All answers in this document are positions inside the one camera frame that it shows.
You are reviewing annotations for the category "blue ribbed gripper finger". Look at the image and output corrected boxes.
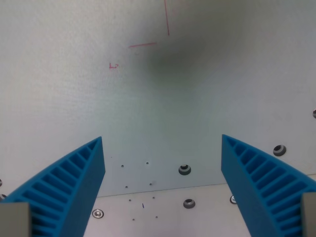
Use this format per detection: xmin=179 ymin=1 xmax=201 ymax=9
xmin=0 ymin=136 xmax=106 ymax=237
xmin=221 ymin=134 xmax=316 ymax=237

